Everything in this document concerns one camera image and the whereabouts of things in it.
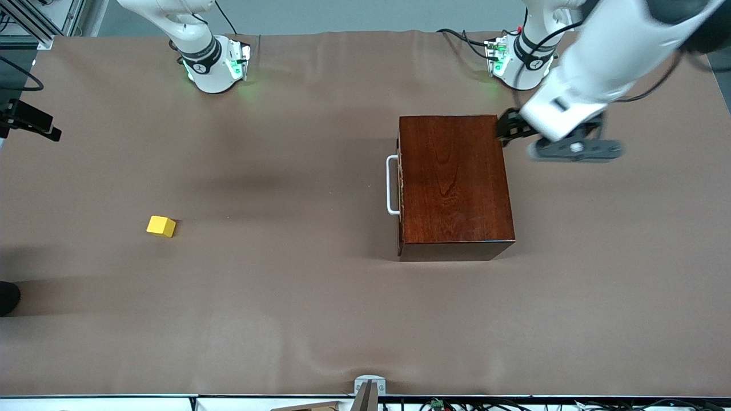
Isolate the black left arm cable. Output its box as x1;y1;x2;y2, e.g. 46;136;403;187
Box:
514;17;686;103

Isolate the grey metal clamp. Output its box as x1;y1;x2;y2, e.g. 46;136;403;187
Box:
350;375;387;411

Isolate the aluminium frame profile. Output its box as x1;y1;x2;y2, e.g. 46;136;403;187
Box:
0;0;86;49

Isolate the black round object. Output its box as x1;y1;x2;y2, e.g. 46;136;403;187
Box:
0;281;21;317

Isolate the wooden drawer with white handle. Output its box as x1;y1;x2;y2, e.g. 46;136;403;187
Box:
386;137;405;255

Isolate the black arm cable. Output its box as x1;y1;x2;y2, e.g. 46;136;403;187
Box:
0;54;45;92
514;17;686;103

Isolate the dark brown wooden cabinet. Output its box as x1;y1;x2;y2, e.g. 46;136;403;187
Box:
397;115;516;262

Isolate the brown table cloth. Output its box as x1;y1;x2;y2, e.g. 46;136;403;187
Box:
0;30;731;397

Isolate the yellow block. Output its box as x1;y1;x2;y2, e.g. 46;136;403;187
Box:
147;215;177;239

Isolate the black base cable bundle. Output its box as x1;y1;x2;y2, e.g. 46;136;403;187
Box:
437;27;517;63

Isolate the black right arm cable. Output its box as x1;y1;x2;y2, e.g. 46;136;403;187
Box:
0;54;45;92

